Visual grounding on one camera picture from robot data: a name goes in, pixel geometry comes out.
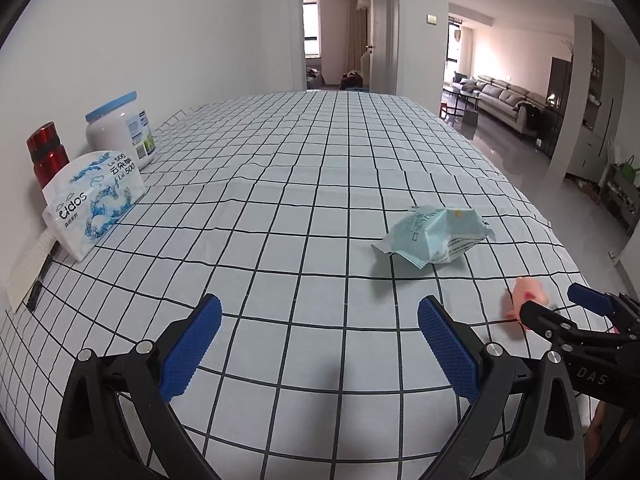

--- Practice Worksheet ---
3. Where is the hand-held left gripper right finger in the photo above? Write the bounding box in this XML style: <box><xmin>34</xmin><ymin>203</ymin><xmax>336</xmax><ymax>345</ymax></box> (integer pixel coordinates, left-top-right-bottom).
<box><xmin>417</xmin><ymin>294</ymin><xmax>594</xmax><ymax>480</ymax></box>

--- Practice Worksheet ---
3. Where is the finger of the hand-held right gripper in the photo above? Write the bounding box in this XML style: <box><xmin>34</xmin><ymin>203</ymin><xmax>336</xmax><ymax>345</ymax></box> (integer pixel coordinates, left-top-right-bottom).
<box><xmin>567</xmin><ymin>282</ymin><xmax>640</xmax><ymax>334</ymax></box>
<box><xmin>518</xmin><ymin>299</ymin><xmax>591</xmax><ymax>346</ymax></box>

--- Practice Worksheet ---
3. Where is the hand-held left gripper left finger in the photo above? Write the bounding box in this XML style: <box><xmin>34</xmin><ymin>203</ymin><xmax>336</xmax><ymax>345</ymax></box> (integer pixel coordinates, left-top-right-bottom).
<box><xmin>54</xmin><ymin>293</ymin><xmax>223</xmax><ymax>480</ymax></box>

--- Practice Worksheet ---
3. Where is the small peach pink toy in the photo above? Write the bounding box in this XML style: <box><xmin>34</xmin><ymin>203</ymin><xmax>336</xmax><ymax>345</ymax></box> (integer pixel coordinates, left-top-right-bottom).
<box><xmin>505</xmin><ymin>277</ymin><xmax>551</xmax><ymax>322</ymax></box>

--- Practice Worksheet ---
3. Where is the light blue wipes packet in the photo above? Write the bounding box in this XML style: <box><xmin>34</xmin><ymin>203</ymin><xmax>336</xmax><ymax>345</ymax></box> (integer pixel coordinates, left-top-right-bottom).
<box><xmin>371</xmin><ymin>205</ymin><xmax>497</xmax><ymax>271</ymax></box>

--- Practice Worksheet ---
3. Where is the low shoe rack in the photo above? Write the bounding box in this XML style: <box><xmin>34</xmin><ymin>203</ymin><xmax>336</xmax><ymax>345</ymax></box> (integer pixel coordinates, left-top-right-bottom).
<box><xmin>602</xmin><ymin>160</ymin><xmax>640</xmax><ymax>234</ymax></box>

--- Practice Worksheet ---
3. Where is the black flat stick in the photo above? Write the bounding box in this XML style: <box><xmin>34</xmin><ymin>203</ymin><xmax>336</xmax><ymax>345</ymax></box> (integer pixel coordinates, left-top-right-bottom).
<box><xmin>26</xmin><ymin>245</ymin><xmax>64</xmax><ymax>311</ymax></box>

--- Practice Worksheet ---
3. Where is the white and blue tissue pack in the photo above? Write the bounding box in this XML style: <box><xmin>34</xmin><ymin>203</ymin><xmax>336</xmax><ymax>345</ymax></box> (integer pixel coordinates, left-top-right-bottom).
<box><xmin>41</xmin><ymin>150</ymin><xmax>147</xmax><ymax>264</ymax></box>

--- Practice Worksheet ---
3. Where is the white black checked tablecloth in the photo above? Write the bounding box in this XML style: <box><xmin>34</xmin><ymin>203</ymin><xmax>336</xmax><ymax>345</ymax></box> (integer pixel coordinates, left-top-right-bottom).
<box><xmin>0</xmin><ymin>91</ymin><xmax>601</xmax><ymax>480</ymax></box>

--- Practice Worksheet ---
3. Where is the dark tall cabinet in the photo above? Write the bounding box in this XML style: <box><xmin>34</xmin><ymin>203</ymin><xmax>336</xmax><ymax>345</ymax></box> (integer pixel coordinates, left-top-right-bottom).
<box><xmin>547</xmin><ymin>56</ymin><xmax>574</xmax><ymax>161</ymax></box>

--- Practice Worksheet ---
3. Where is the white shelf unit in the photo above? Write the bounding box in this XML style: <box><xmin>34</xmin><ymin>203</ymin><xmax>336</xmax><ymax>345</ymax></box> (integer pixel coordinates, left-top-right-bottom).
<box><xmin>565</xmin><ymin>14</ymin><xmax>627</xmax><ymax>181</ymax></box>

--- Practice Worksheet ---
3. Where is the grey sofa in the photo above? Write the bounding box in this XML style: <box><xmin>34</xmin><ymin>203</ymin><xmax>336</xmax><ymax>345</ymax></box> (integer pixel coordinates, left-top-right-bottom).
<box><xmin>452</xmin><ymin>74</ymin><xmax>549</xmax><ymax>136</ymax></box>

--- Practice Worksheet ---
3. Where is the white jar with blue lid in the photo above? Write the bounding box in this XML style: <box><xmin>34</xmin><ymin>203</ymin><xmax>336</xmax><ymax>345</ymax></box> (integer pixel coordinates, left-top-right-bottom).
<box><xmin>85</xmin><ymin>91</ymin><xmax>157</xmax><ymax>171</ymax></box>

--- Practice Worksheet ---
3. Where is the dark coffee table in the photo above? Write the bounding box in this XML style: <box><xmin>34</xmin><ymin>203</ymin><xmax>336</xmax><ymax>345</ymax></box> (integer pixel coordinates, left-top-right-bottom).
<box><xmin>442</xmin><ymin>85</ymin><xmax>481</xmax><ymax>121</ymax></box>

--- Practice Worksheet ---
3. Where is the red bottle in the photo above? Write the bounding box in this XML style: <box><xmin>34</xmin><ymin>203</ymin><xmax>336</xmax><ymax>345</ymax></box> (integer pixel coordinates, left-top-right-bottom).
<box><xmin>26</xmin><ymin>121</ymin><xmax>71</xmax><ymax>189</ymax></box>

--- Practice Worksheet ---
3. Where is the large living room window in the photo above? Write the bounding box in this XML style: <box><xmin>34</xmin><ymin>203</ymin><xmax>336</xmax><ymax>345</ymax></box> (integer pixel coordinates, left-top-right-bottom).
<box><xmin>445</xmin><ymin>17</ymin><xmax>464</xmax><ymax>79</ymax></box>

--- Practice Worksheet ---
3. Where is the beige curtain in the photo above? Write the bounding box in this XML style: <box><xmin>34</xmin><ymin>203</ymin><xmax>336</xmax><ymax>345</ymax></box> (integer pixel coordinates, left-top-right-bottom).
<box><xmin>347</xmin><ymin>7</ymin><xmax>371</xmax><ymax>76</ymax></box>

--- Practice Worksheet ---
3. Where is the white door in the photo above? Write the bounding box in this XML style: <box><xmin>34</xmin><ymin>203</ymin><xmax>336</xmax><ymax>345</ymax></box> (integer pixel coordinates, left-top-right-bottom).
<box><xmin>367</xmin><ymin>0</ymin><xmax>401</xmax><ymax>96</ymax></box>

